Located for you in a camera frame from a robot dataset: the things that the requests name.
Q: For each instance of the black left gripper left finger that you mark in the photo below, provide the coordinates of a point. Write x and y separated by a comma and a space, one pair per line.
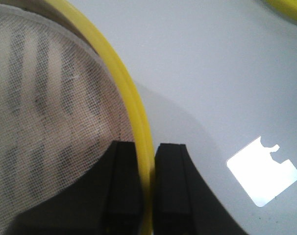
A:
106, 200

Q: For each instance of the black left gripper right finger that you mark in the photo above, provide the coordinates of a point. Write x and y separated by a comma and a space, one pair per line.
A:
183, 203

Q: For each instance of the bamboo steamer tray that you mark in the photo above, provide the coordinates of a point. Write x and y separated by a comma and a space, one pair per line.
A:
71, 18
287, 8

